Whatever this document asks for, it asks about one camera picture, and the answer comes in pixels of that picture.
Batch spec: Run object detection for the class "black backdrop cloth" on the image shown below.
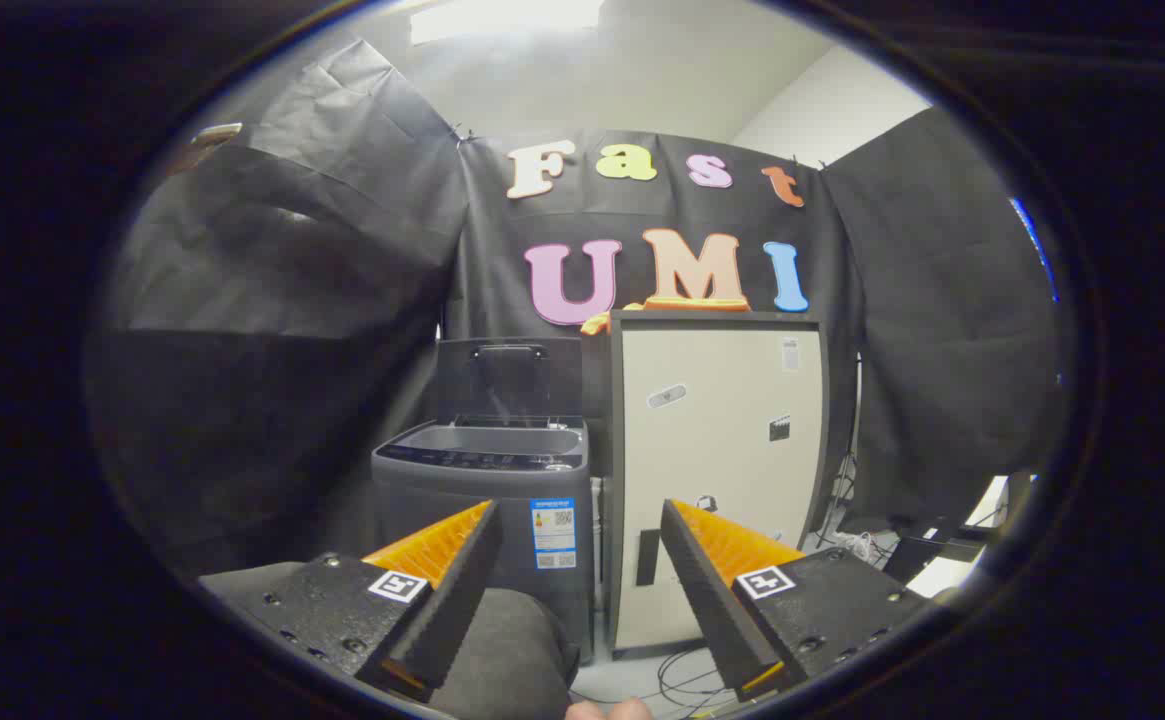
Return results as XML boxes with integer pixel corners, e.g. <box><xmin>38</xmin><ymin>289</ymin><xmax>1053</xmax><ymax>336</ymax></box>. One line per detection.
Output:
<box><xmin>87</xmin><ymin>40</ymin><xmax>1063</xmax><ymax>581</ymax></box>

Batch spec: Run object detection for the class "person's dark trouser leg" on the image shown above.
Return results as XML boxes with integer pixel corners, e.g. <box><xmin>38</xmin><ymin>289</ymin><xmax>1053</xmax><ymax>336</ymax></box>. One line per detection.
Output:
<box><xmin>430</xmin><ymin>588</ymin><xmax>583</xmax><ymax>720</ymax></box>

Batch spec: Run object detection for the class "white desk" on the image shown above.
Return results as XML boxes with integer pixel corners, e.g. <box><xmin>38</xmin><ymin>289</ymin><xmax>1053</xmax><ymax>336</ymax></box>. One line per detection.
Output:
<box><xmin>902</xmin><ymin>475</ymin><xmax>1011</xmax><ymax>601</ymax></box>

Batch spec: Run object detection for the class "bundle of cables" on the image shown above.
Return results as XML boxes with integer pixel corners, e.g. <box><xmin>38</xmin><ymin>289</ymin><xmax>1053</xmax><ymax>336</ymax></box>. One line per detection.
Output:
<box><xmin>810</xmin><ymin>450</ymin><xmax>905</xmax><ymax>566</ymax></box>

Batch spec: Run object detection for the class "cream cabinet with grey frame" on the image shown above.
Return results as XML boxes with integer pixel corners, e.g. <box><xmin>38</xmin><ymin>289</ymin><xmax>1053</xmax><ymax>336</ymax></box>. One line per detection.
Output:
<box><xmin>607</xmin><ymin>310</ymin><xmax>831</xmax><ymax>658</ymax></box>

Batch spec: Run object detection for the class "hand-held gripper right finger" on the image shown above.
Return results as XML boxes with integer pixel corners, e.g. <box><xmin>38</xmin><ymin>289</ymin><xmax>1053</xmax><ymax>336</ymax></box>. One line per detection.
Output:
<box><xmin>660</xmin><ymin>498</ymin><xmax>938</xmax><ymax>701</ymax></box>

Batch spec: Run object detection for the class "grey washing machine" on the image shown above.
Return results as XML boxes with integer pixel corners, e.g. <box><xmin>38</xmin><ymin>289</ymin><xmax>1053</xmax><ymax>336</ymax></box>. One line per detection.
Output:
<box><xmin>372</xmin><ymin>418</ymin><xmax>595</xmax><ymax>663</ymax></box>

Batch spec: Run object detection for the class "yellow shirt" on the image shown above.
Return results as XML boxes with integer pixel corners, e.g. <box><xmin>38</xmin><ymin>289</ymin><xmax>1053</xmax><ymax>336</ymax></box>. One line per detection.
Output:
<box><xmin>580</xmin><ymin>296</ymin><xmax>751</xmax><ymax>336</ymax></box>

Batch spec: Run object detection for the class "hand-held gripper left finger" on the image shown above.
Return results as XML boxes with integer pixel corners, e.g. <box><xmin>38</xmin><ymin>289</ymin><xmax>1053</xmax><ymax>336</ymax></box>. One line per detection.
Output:
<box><xmin>197</xmin><ymin>500</ymin><xmax>503</xmax><ymax>703</ymax></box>

